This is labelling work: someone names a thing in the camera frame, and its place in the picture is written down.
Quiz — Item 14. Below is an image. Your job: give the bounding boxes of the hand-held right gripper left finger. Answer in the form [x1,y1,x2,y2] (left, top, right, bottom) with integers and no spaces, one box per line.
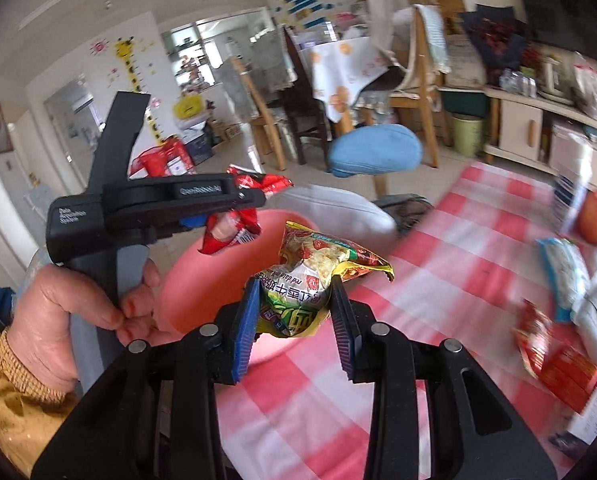
[31,277,262,480]

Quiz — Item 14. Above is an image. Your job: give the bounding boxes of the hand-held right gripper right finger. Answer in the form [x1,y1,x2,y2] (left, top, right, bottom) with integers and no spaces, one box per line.
[328,275,559,480]

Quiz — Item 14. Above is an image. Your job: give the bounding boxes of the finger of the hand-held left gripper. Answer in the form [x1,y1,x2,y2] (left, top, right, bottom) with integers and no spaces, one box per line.
[148,210,210,246]
[166,173,266,211]

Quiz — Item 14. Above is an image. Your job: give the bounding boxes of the small red sausage wrapper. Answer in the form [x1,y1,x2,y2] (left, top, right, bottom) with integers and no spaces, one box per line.
[200,163,295,257]

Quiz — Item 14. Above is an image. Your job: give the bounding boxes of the pink plastic basin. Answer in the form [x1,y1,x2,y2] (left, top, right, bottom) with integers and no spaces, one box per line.
[157,209,340,362]

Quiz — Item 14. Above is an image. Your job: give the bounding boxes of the yellow green noodle wrapper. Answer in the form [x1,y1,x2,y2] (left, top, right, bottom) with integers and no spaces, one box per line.
[255,220,395,339]

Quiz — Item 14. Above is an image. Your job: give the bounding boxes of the person's left forearm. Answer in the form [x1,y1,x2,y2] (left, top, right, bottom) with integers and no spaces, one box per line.
[0,330,79,480]

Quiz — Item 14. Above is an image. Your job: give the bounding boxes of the person's left hand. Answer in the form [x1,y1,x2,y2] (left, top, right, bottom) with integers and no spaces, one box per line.
[8,257,179,396]

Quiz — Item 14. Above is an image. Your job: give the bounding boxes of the red plastic bag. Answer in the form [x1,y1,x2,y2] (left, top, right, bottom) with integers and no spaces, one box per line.
[130,137,196,179]

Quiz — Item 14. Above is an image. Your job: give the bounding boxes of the yellow bag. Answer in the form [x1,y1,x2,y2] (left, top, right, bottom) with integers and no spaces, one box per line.
[172,94,205,122]

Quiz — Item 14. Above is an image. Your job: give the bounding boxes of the light wooden chair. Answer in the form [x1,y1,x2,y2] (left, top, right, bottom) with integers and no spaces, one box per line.
[228,55,289,171]

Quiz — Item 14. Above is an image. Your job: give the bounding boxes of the white cushioned stool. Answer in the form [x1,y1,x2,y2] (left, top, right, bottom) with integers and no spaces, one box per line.
[272,184,398,247]

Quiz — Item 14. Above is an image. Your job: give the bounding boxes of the red checkered tablecloth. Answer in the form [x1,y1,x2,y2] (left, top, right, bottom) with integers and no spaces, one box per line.
[213,162,597,480]

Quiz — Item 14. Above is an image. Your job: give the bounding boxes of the dark wooden chair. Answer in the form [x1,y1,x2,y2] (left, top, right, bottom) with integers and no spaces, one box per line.
[281,25,336,167]

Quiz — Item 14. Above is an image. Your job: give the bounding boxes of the blue cushioned stool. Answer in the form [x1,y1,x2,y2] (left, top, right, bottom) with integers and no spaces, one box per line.
[327,123,424,196]

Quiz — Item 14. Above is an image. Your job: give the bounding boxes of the fruit printed white cloth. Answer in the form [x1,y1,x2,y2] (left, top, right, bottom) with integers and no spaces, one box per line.
[309,39,396,124]

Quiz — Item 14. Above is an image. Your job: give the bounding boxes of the large red snack wrapper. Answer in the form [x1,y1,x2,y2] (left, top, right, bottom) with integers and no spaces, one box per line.
[514,299,597,413]

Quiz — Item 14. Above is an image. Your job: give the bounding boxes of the wooden chair with cream cloth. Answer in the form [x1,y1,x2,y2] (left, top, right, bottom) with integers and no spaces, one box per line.
[373,0,451,168]

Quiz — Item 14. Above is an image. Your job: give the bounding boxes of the blue white packet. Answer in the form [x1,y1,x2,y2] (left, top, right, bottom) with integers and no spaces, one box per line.
[535,236,593,324]

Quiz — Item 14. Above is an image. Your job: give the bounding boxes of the pale green waste bin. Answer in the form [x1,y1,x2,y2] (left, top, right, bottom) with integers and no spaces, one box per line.
[449,113,485,158]

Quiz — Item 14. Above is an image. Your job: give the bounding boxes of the cream television cabinet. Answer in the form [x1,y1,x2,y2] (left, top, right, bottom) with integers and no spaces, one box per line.
[482,85,597,206]

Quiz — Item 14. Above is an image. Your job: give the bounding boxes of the pale green lace cloth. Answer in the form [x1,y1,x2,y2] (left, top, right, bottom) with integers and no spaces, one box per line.
[413,4,451,76]

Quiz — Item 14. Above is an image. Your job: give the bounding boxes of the red apple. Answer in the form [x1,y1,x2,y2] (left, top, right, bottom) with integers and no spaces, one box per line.
[577,189,597,247]

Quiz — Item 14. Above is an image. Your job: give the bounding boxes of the row of small bottles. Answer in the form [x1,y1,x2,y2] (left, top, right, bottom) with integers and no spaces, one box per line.
[497,69,538,97]

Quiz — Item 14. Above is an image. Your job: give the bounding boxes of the dark wrapped bouquet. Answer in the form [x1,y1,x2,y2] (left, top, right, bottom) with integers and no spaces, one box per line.
[459,4,527,77]

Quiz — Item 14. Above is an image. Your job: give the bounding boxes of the glass kettle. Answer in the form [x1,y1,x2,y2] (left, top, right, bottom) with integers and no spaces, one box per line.
[537,54,575,100]

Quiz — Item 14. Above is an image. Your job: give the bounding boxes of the clear plastic bag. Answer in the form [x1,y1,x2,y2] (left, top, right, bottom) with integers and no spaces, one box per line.
[571,55,597,121]

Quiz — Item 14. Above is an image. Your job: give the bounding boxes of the black television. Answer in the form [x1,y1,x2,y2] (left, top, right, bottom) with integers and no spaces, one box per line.
[508,0,597,66]

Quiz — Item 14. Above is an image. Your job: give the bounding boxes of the giraffe wall sticker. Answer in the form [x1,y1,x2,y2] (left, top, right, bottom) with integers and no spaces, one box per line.
[113,36,165,143]

